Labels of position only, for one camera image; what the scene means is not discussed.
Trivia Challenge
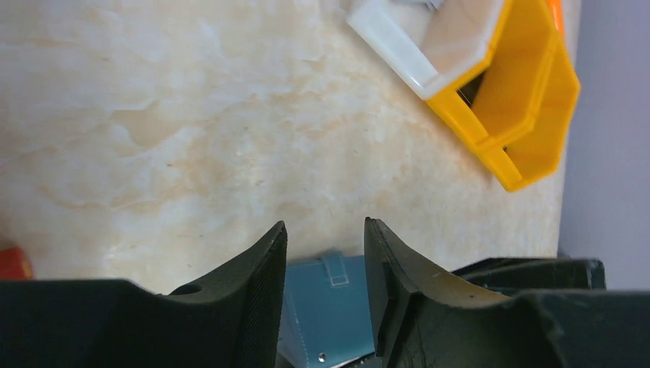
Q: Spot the yellow two-compartment bin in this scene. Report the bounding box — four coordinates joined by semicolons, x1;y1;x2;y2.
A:
426;1;580;192

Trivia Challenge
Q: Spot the white plastic tray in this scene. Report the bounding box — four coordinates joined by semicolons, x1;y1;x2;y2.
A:
347;0;512;100

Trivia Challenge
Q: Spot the blue card holder wallet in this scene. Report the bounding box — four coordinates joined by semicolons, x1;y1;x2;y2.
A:
277;251;379;367

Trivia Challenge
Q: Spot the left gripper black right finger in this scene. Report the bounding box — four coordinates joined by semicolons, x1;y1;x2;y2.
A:
364;218;649;367

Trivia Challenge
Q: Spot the small yellow red toy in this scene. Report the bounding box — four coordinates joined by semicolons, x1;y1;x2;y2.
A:
0;247;34;281

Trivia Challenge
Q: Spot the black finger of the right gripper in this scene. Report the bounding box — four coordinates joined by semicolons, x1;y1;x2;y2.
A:
452;258;606;296

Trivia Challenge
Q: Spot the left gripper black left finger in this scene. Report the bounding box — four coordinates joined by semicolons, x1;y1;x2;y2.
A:
1;222;287;367

